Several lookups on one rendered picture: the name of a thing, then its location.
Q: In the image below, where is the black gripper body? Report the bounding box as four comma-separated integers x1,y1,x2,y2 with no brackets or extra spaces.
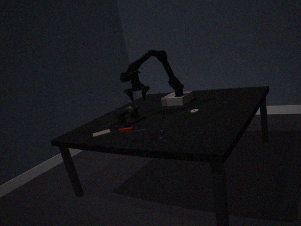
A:
124,80,150,93

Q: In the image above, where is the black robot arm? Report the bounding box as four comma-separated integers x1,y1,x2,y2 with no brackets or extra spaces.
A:
120,50,185,97

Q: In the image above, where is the red-handled screwdriver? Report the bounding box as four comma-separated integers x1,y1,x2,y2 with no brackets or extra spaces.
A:
119,127,133,133

